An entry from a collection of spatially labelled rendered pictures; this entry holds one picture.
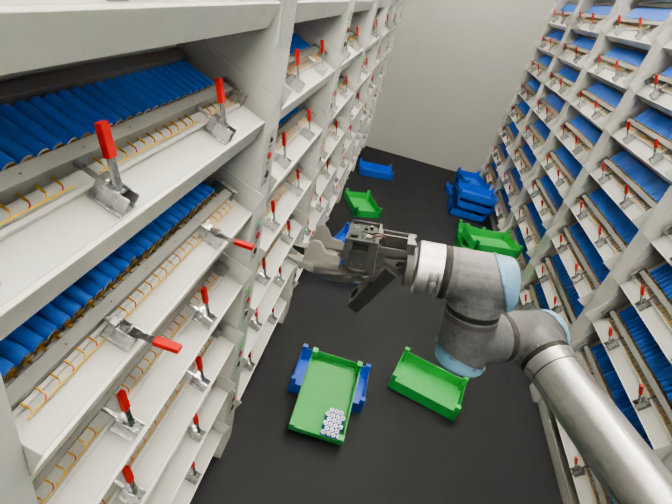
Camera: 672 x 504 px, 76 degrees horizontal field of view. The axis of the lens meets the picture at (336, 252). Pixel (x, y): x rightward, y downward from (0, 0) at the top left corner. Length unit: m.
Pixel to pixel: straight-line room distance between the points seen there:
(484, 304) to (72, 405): 0.57
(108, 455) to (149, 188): 0.41
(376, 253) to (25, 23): 0.51
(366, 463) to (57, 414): 1.28
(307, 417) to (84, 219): 1.36
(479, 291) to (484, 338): 0.09
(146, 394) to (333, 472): 0.96
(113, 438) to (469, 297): 0.59
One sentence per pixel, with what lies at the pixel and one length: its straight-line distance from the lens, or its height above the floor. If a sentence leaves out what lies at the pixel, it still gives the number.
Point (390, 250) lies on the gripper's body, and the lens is 0.70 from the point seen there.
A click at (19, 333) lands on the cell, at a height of 1.00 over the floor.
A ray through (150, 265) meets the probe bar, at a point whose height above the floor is 0.99.
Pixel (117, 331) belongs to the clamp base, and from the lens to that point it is 0.62.
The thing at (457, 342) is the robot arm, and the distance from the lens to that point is 0.76.
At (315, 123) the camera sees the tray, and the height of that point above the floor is 0.96.
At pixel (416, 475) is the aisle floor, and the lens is 1.76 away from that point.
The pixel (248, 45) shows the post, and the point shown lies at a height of 1.27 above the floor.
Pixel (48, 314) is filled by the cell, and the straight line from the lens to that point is 0.62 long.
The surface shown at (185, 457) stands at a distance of 1.23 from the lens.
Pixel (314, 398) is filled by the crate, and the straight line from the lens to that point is 1.74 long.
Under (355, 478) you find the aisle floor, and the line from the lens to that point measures 1.67.
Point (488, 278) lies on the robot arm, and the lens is 0.71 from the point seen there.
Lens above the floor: 1.41
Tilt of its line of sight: 32 degrees down
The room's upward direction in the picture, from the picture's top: 15 degrees clockwise
